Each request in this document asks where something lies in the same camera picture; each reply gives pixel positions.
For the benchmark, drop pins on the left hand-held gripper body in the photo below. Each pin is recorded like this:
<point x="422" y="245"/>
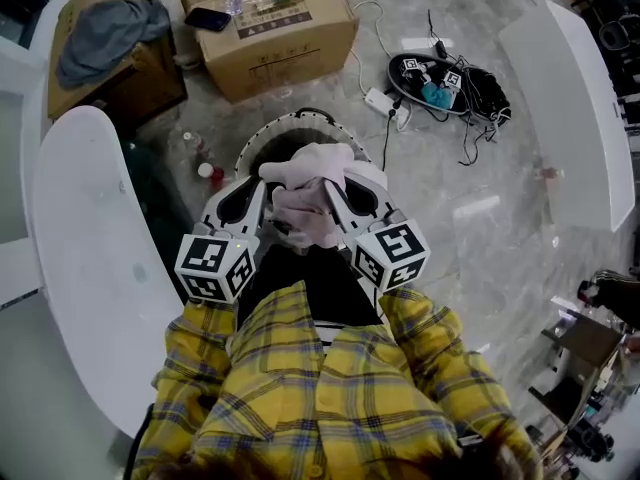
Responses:
<point x="210" y="263"/>

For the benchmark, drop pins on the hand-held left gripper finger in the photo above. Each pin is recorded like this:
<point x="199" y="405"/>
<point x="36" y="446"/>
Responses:
<point x="256" y="208"/>
<point x="215" y="205"/>

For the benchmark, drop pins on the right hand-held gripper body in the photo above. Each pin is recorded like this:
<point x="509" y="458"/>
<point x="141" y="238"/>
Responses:
<point x="395" y="253"/>

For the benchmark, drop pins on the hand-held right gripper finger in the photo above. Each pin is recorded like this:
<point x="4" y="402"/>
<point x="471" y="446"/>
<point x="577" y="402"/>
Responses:
<point x="382" y="198"/>
<point x="340" y="208"/>

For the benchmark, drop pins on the woven laundry basket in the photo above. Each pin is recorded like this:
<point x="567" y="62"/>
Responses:
<point x="280" y="143"/>

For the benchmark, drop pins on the person's left forearm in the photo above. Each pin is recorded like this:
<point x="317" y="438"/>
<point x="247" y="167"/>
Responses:
<point x="200" y="333"/>

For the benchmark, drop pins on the person's right forearm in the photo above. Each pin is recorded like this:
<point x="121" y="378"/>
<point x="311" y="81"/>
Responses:
<point x="425" y="333"/>

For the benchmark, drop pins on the red bottle white cap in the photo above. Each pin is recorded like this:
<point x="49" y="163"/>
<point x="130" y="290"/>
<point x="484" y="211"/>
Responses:
<point x="215" y="174"/>

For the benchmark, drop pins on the person's black trousers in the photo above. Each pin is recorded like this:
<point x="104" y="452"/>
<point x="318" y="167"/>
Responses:
<point x="310" y="288"/>

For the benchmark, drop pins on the white power strip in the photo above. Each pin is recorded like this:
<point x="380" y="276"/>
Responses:
<point x="380" y="100"/>

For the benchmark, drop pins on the teal object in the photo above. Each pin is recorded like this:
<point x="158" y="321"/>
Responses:
<point x="435" y="95"/>

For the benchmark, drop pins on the black oval tray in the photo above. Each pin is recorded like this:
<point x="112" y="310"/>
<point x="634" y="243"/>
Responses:
<point x="400" y="80"/>

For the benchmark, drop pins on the white bathtub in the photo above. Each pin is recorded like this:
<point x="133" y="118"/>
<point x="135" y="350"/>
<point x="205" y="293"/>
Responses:
<point x="85" y="248"/>

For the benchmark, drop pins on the spare hand-held gripper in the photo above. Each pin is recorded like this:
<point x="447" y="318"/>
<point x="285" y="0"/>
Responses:
<point x="452" y="79"/>
<point x="411" y="66"/>

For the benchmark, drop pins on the dark cardboard box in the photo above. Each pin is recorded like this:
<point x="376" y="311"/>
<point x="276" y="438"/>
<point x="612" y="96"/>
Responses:
<point x="145" y="83"/>

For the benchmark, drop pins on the black bag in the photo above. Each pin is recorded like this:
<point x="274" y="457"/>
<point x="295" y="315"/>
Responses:
<point x="487" y="93"/>

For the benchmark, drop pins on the large cardboard box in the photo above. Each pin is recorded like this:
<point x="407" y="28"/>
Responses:
<point x="280" y="53"/>

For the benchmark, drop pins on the black power adapter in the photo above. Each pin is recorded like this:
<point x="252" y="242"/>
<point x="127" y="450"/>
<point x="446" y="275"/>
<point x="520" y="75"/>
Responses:
<point x="440" y="48"/>

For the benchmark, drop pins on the person's yellow plaid shirt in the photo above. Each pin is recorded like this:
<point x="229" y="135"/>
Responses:
<point x="310" y="393"/>

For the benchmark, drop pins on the small pink object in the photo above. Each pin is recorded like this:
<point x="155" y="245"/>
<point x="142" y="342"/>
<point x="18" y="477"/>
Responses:
<point x="550" y="173"/>

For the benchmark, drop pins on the black phone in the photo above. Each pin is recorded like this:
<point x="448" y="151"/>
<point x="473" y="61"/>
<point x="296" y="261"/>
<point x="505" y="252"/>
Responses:
<point x="207" y="18"/>

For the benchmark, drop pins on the grey cloth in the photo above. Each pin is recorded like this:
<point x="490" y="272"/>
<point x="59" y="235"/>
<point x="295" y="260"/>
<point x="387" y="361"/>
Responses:
<point x="110" y="38"/>

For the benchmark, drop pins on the dark small table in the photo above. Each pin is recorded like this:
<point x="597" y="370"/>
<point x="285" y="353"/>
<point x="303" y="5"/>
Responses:
<point x="585" y="338"/>

